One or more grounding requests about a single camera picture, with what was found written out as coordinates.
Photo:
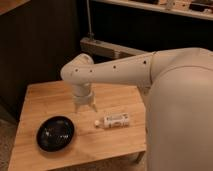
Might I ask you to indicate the black ceramic bowl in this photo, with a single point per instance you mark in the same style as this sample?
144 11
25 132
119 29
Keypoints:
55 133

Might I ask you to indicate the white plastic bottle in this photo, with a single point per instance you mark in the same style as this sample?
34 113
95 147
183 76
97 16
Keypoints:
112 121

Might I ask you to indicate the wooden beam shelf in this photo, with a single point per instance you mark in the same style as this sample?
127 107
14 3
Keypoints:
105 49

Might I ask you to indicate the metal pole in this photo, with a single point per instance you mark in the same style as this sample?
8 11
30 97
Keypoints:
90 31

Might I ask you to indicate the upper wooden shelf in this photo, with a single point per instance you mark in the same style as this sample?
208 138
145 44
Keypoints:
186 8

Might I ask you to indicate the wooden table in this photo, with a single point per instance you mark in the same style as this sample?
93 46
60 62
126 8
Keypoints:
89 143

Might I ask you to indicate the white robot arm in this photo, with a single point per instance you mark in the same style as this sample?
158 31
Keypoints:
177 86

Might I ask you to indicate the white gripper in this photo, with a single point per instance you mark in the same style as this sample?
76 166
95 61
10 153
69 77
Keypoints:
84 100

